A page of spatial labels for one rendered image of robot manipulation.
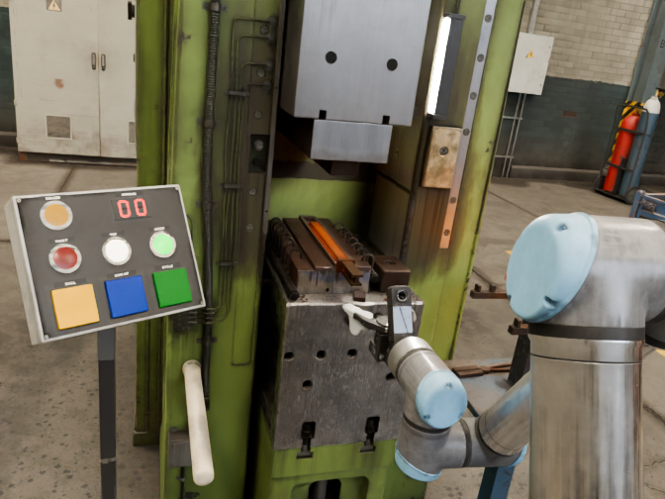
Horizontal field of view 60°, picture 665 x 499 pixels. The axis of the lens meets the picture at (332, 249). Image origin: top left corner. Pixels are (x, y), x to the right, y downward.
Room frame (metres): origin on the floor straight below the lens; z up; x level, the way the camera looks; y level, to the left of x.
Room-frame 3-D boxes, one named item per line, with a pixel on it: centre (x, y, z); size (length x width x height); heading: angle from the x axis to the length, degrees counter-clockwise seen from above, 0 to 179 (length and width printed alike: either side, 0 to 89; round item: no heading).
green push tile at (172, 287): (1.12, 0.33, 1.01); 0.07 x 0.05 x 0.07; 134
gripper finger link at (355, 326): (1.13, -0.07, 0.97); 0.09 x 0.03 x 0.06; 55
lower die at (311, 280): (1.60, 0.05, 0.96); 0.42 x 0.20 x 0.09; 19
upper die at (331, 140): (1.60, 0.05, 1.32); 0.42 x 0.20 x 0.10; 19
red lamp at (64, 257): (1.02, 0.51, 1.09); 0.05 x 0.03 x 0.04; 109
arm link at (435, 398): (0.90, -0.21, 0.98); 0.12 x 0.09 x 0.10; 19
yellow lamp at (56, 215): (1.05, 0.54, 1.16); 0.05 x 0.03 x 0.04; 109
